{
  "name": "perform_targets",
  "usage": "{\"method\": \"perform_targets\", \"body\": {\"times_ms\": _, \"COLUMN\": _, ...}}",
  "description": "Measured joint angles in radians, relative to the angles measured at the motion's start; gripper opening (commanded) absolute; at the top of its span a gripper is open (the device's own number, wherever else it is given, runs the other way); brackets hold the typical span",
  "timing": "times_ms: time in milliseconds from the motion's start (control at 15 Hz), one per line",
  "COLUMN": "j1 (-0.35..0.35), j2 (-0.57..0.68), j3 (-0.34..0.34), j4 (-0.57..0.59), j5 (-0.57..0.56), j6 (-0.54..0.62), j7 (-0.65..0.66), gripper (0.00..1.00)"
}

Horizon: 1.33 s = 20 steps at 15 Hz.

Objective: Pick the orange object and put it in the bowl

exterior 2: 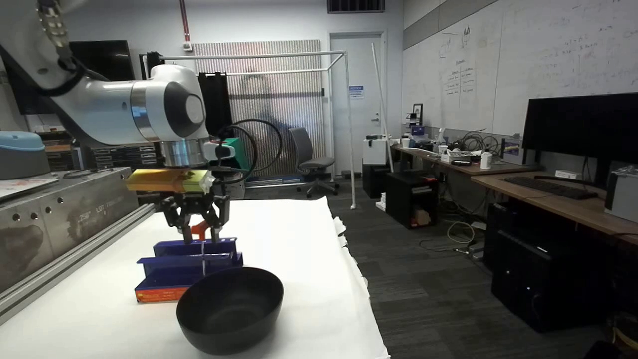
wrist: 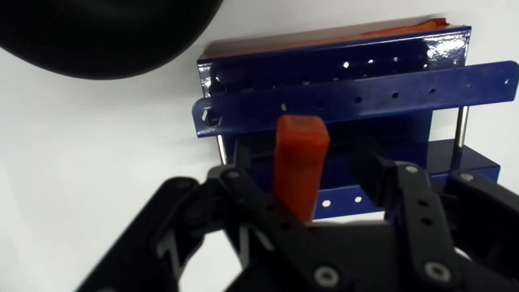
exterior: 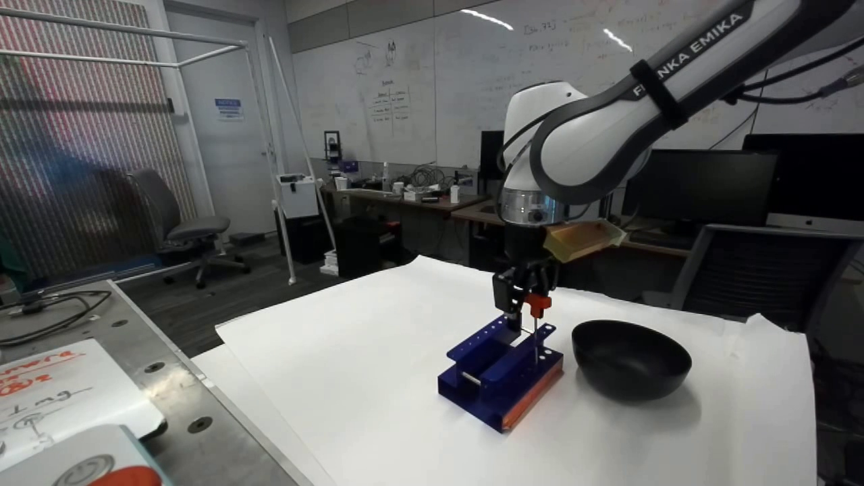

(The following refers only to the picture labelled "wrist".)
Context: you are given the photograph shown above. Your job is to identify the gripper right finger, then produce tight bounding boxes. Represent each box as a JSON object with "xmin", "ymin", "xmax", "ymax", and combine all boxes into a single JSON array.
[{"xmin": 352, "ymin": 136, "xmax": 519, "ymax": 292}]

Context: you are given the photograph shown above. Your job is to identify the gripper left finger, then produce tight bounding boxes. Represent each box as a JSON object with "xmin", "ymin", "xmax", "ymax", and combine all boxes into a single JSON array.
[{"xmin": 75, "ymin": 139, "xmax": 342, "ymax": 292}]

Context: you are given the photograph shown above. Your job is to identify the black bowl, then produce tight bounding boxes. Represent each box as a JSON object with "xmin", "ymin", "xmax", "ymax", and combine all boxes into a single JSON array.
[{"xmin": 0, "ymin": 0, "xmax": 224, "ymax": 80}]

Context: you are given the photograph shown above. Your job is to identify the orange rectangular block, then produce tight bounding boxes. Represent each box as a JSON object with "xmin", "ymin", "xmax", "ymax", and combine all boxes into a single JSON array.
[{"xmin": 272, "ymin": 115, "xmax": 330, "ymax": 224}]

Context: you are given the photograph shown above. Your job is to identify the blue metal rack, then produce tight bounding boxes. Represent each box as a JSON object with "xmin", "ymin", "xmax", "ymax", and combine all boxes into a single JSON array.
[{"xmin": 191, "ymin": 16, "xmax": 519, "ymax": 222}]

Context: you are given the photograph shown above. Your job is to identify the orange packet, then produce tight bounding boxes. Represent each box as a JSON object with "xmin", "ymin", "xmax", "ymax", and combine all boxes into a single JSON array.
[{"xmin": 359, "ymin": 17, "xmax": 451, "ymax": 42}]

